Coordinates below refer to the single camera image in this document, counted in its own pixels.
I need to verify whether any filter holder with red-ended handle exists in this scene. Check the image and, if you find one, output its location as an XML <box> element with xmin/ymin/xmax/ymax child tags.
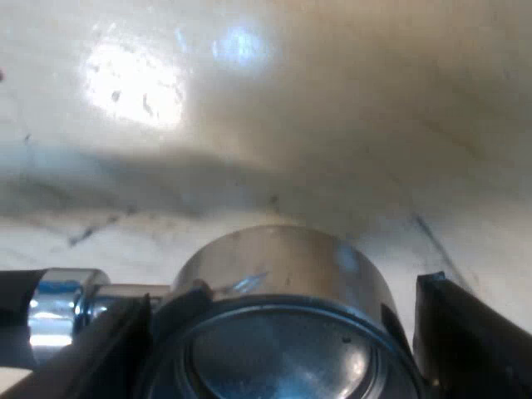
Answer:
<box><xmin>0</xmin><ymin>225</ymin><xmax>401</xmax><ymax>368</ymax></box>

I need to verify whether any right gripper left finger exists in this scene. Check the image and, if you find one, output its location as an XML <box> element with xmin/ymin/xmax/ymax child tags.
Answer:
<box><xmin>24</xmin><ymin>292</ymin><xmax>152</xmax><ymax>399</ymax></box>

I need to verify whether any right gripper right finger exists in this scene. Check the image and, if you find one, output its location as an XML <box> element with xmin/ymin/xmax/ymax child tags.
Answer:
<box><xmin>412</xmin><ymin>271</ymin><xmax>532</xmax><ymax>399</ymax></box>

